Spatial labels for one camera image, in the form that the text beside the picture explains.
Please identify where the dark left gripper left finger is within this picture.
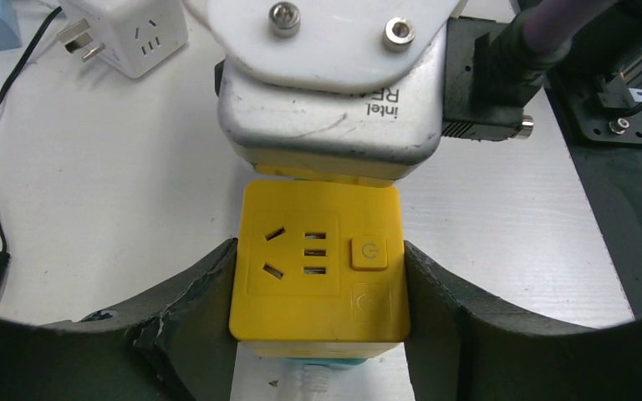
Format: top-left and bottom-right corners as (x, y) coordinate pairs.
(0, 239), (237, 400)

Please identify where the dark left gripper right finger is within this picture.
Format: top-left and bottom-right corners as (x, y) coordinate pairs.
(405, 243), (642, 400)

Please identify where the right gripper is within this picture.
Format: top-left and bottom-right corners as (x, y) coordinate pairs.
(442, 1), (642, 143)

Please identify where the teal power strip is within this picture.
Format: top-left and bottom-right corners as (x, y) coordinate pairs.
(288, 358), (367, 370)

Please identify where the yellow cube socket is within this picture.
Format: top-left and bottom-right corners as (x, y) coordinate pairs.
(228, 180), (411, 358)

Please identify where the white cube plug adapter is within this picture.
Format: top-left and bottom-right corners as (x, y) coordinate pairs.
(57, 0), (188, 79)

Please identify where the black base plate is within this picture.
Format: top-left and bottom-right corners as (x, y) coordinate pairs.
(547, 66), (642, 317)

